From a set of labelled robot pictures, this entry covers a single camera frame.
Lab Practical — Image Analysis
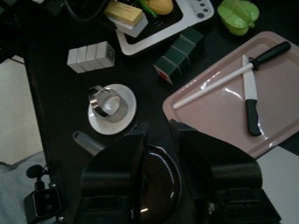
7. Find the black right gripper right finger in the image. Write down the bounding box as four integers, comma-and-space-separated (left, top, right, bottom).
168, 118, 283, 224

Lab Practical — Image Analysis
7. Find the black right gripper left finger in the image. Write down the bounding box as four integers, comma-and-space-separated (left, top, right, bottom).
72, 122, 151, 224

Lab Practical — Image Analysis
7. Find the egg sushi toy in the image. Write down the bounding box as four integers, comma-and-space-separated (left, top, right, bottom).
103, 0, 149, 39

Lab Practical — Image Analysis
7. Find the dark green seaweed sushi roll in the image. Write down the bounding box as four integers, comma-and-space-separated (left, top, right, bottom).
153, 26, 205, 86

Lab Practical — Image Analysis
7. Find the black frying pan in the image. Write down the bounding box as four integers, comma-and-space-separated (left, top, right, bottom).
136, 144, 183, 224

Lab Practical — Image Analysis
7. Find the white round saucer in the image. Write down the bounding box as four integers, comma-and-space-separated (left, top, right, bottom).
86, 83, 137, 136

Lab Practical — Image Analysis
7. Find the metal cup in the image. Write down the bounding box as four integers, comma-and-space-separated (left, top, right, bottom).
86, 85, 129, 123

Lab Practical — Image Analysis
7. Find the pink plastic tray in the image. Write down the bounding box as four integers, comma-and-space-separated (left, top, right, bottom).
161, 31, 299, 159

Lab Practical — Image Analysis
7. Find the white ceramic knife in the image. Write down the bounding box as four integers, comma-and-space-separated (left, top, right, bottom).
240, 54, 263, 137

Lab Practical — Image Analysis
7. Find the white segmented rice roll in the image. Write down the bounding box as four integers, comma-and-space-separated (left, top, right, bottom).
65, 40, 117, 74

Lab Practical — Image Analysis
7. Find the green toy star fruit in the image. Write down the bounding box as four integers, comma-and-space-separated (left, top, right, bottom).
216, 0, 260, 37

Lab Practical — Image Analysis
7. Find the yellow toy food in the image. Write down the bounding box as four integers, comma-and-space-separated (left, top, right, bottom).
144, 0, 175, 16

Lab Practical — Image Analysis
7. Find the grey pan handle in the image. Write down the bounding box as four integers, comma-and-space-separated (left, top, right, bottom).
72, 130, 107, 156

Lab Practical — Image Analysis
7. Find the black camera on clamp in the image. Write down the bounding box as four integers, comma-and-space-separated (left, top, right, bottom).
22, 164, 65, 224

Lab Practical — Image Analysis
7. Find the white sharpening rod black handle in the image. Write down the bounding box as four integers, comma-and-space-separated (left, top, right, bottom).
172, 40, 292, 110

